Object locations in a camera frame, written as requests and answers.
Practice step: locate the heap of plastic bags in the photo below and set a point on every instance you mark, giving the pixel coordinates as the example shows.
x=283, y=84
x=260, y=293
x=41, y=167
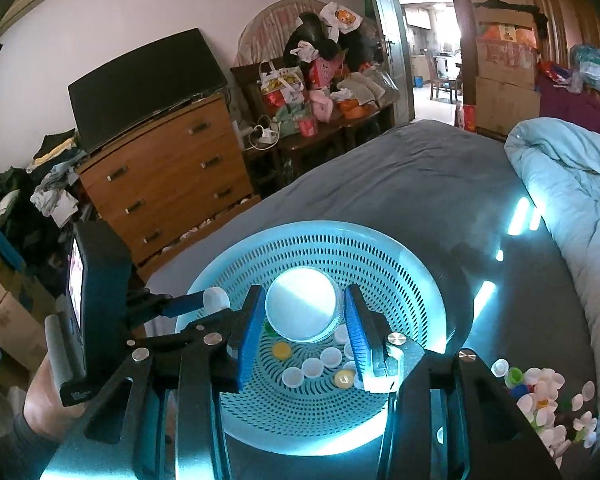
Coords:
x=325, y=85

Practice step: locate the pale wicker chair back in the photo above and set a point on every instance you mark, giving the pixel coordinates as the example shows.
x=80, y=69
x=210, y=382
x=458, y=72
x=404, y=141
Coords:
x=270, y=25

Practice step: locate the bed with grey sheet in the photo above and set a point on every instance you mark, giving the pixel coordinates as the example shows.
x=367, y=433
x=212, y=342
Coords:
x=405, y=175

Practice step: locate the dark wooden side table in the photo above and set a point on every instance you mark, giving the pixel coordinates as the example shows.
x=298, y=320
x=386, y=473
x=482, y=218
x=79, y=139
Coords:
x=320, y=147

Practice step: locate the cluster of white caps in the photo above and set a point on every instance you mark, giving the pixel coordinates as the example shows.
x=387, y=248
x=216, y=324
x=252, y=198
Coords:
x=312, y=367

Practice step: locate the light blue perforated basket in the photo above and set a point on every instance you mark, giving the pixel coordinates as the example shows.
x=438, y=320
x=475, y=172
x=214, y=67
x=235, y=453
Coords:
x=330, y=245

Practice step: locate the large white round lid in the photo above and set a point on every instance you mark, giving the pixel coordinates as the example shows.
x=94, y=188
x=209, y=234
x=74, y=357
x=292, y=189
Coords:
x=302, y=305

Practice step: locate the taped cardboard boxes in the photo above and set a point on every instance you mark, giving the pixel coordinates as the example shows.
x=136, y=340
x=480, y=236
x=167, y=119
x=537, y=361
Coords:
x=5, y=310

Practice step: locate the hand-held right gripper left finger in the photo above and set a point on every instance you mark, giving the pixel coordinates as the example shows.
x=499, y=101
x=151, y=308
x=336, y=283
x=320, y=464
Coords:
x=247, y=340

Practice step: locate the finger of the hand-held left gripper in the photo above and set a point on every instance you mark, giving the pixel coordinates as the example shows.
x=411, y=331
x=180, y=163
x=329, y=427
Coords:
x=187, y=304

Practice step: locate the heap of grey clothes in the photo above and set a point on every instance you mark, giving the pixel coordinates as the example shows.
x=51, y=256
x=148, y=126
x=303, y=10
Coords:
x=35, y=190

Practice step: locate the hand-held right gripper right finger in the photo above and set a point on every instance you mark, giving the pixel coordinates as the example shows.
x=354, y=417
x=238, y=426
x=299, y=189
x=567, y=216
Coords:
x=357, y=340

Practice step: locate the orange-yellow bottle cap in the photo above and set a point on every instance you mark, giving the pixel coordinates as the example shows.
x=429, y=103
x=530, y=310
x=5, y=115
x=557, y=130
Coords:
x=280, y=350

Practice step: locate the wooden dining chair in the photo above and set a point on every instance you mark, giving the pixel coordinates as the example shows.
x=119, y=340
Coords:
x=445, y=80

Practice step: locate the red and white bag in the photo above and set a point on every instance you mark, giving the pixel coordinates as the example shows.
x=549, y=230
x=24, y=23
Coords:
x=466, y=117

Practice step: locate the white power strip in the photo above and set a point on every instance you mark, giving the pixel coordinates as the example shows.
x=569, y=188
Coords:
x=266, y=135

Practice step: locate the pile of mixed bottle caps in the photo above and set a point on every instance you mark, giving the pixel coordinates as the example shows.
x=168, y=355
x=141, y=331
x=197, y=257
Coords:
x=545, y=385

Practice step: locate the open room door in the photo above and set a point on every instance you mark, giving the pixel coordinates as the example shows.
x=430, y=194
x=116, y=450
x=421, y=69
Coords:
x=387, y=20

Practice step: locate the red printed cardboard box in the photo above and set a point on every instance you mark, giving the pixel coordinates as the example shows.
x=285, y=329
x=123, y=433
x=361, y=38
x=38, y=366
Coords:
x=505, y=62

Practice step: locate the person's left forearm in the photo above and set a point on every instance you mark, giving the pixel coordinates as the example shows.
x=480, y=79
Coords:
x=15, y=452

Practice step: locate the brown wooden wardrobe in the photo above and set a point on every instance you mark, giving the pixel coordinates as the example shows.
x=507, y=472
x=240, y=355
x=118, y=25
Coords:
x=570, y=0

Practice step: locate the light blue quilt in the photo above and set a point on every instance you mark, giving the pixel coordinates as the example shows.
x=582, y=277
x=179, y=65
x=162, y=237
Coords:
x=580, y=200

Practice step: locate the purple storage chest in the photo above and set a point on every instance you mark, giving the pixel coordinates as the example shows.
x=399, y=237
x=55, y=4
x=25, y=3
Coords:
x=575, y=110

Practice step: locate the green bottle cap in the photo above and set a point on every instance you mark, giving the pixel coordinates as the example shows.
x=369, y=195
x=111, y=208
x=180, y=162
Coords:
x=269, y=330

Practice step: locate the black flat television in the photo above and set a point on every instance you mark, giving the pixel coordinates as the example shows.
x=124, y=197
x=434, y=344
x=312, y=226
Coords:
x=140, y=85

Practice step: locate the pale yellow bottle cap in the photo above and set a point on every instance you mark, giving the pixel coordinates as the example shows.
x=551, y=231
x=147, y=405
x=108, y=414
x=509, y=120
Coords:
x=344, y=379

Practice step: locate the person's left hand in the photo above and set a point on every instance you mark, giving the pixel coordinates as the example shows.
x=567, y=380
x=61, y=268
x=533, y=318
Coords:
x=45, y=402

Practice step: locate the tall white bottle cap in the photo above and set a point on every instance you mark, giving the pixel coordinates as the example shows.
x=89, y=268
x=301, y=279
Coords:
x=216, y=300

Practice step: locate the pale blue plastic bags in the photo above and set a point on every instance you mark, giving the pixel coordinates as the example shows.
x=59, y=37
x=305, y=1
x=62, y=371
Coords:
x=595, y=70

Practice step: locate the orange printed cardboard box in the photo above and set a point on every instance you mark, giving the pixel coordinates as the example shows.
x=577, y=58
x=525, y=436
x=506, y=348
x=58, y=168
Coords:
x=510, y=32

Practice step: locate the wooden chest of drawers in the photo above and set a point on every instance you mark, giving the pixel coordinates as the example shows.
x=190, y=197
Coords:
x=170, y=160

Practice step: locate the large brown cardboard box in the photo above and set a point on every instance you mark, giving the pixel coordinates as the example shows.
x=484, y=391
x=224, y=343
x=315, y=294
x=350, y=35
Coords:
x=507, y=107

